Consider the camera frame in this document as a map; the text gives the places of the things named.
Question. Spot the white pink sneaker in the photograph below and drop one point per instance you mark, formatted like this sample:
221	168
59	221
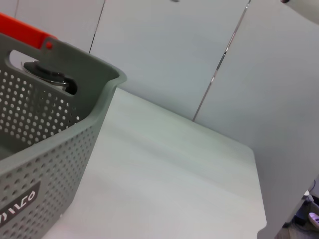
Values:
314	218

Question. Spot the white power plug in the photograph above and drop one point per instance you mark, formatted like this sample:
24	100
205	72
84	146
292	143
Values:
309	197

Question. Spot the grey perforated storage bin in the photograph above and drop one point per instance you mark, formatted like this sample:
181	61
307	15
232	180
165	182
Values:
49	154

